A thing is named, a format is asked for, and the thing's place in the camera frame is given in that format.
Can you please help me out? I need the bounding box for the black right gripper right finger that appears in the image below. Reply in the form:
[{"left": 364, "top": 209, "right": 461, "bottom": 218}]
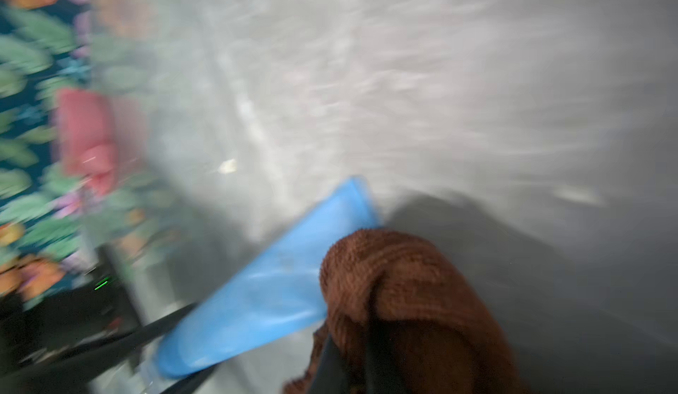
[{"left": 364, "top": 324, "right": 408, "bottom": 394}]

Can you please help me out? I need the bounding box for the pink round object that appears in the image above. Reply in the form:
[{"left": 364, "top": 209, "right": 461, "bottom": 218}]
[{"left": 52, "top": 88, "right": 147, "bottom": 197}]

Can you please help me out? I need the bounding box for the brown cloth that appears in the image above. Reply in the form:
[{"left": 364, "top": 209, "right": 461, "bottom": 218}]
[{"left": 284, "top": 230, "right": 525, "bottom": 393}]

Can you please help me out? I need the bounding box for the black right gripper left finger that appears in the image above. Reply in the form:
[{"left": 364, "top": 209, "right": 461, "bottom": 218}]
[{"left": 307, "top": 337, "right": 350, "bottom": 394}]

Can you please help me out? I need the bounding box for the blue toothpaste tube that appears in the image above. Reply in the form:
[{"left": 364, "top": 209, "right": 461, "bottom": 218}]
[{"left": 155, "top": 177, "right": 381, "bottom": 379}]

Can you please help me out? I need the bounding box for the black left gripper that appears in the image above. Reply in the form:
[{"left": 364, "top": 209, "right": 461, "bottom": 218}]
[{"left": 1, "top": 245, "right": 219, "bottom": 394}]

